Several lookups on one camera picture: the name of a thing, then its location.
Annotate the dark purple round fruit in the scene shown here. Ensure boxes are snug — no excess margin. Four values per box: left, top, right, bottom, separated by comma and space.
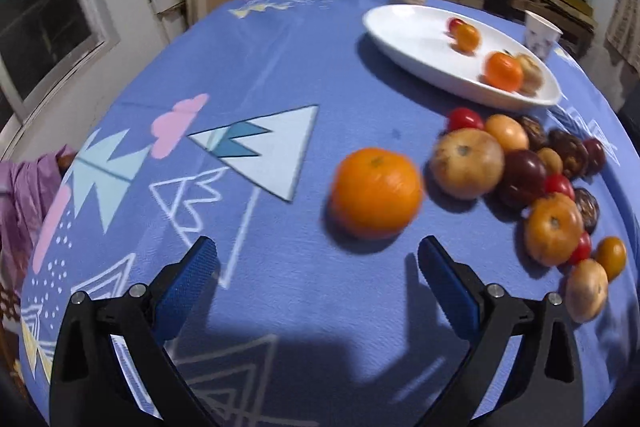
497, 150, 547, 210

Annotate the large orange mandarin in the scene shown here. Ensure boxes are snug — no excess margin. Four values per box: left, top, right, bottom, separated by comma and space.
329, 147, 424, 241

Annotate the tan brown fruit on plate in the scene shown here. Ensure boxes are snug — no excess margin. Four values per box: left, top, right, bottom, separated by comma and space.
516, 54, 544, 96

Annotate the white paper cup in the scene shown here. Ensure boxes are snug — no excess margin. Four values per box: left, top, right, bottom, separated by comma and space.
524, 11, 562, 61

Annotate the small tan fruit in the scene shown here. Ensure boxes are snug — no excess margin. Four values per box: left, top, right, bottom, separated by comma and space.
537, 147, 563, 176

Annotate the red cherry tomato on plate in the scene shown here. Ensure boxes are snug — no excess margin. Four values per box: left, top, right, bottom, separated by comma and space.
447, 17, 465, 36

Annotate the large tan round fruit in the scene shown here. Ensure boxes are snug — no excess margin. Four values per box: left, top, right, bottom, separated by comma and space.
428, 128, 504, 200

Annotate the tan fruit near edge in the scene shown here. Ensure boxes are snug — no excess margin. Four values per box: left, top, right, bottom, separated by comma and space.
564, 259, 608, 324

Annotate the orange persimmon fruit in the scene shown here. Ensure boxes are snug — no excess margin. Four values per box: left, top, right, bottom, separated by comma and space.
524, 193, 585, 268

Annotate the window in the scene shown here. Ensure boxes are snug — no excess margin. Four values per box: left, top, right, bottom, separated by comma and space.
1, 0, 119, 157

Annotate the yellow tan round fruit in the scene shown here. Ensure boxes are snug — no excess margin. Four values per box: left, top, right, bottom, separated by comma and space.
485, 114, 529, 154

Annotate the small orange fruit at edge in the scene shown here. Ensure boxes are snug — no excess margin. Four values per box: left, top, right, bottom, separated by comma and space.
596, 236, 627, 282

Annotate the small orange kumquat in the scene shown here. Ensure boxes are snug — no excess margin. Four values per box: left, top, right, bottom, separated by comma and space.
454, 23, 482, 54

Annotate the blue patterned tablecloth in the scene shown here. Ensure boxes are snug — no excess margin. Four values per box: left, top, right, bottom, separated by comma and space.
21, 0, 639, 426

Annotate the white oval plate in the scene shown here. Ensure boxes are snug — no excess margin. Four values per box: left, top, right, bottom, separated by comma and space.
362, 4, 562, 112

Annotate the pink purple cloth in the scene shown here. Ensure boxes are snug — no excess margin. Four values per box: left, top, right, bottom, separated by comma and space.
0, 146, 76, 295

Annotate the orange mandarin on plate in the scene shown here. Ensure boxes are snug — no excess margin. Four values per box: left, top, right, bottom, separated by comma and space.
484, 52, 524, 92

